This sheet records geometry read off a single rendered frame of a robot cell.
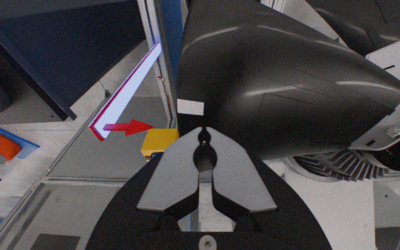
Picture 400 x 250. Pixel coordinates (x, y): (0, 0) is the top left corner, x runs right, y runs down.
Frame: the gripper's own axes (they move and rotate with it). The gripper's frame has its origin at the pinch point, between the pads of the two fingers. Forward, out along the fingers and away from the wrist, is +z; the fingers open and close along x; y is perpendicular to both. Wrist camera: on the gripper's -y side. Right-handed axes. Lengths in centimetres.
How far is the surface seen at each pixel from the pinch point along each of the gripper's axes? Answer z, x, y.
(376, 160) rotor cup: 3.6, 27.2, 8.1
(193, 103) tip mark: 3.8, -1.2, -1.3
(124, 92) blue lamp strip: 8.8, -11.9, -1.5
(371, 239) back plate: 4, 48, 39
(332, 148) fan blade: 3.2, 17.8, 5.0
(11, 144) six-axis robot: 150, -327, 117
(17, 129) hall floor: 151, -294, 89
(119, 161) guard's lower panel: 55, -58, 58
